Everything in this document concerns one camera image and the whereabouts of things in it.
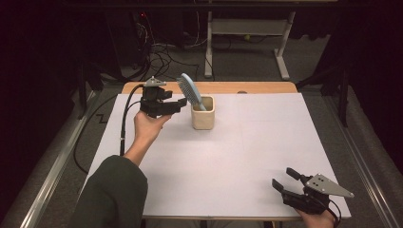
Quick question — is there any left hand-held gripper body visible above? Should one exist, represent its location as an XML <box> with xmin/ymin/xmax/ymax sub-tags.
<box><xmin>139</xmin><ymin>75</ymin><xmax>179</xmax><ymax>119</ymax></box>

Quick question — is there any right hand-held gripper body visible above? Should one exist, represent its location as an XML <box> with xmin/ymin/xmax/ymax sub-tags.
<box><xmin>281</xmin><ymin>173</ymin><xmax>355</xmax><ymax>216</ymax></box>

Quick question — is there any light blue hairbrush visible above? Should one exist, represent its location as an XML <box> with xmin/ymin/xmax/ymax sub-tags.
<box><xmin>175</xmin><ymin>72</ymin><xmax>208</xmax><ymax>112</ymax></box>

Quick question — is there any beige square cup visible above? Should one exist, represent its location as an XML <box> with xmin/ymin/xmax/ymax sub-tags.
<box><xmin>190</xmin><ymin>95</ymin><xmax>217</xmax><ymax>131</ymax></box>

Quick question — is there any person's left hand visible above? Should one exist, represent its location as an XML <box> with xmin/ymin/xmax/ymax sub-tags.
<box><xmin>133</xmin><ymin>110</ymin><xmax>173</xmax><ymax>144</ymax></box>

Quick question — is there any person's right hand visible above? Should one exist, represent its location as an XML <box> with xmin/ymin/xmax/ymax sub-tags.
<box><xmin>295</xmin><ymin>207</ymin><xmax>338</xmax><ymax>228</ymax></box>

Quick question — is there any wooden table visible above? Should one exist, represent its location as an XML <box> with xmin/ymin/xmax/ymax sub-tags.
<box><xmin>121</xmin><ymin>81</ymin><xmax>310</xmax><ymax>222</ymax></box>

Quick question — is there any white table cover sheet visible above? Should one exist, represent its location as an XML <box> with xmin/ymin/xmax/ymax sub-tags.
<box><xmin>85</xmin><ymin>92</ymin><xmax>353</xmax><ymax>219</ymax></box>

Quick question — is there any black metal stand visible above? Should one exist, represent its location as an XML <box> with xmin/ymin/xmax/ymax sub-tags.
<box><xmin>76</xmin><ymin>59</ymin><xmax>106</xmax><ymax>121</ymax></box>
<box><xmin>296</xmin><ymin>61</ymin><xmax>350</xmax><ymax>128</ymax></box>

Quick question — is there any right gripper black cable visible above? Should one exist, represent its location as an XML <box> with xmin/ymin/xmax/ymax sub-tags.
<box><xmin>325</xmin><ymin>199</ymin><xmax>343</xmax><ymax>228</ymax></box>

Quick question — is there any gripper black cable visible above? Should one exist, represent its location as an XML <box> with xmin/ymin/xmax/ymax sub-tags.
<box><xmin>72</xmin><ymin>83</ymin><xmax>145</xmax><ymax>175</ymax></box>
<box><xmin>325</xmin><ymin>199</ymin><xmax>343</xmax><ymax>228</ymax></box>

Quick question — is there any bundle of floor cables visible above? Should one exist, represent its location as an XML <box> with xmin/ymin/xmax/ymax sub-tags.
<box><xmin>131</xmin><ymin>11</ymin><xmax>211</xmax><ymax>83</ymax></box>

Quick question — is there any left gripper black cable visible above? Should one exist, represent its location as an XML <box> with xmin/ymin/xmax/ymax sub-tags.
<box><xmin>72</xmin><ymin>83</ymin><xmax>145</xmax><ymax>175</ymax></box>

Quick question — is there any aluminium floor rail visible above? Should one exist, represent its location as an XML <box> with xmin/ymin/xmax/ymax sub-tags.
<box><xmin>322</xmin><ymin>94</ymin><xmax>403</xmax><ymax>228</ymax></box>
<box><xmin>2</xmin><ymin>89</ymin><xmax>100</xmax><ymax>228</ymax></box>

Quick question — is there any white metal desk frame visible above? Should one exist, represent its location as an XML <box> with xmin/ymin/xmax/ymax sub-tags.
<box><xmin>203</xmin><ymin>10</ymin><xmax>297</xmax><ymax>82</ymax></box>

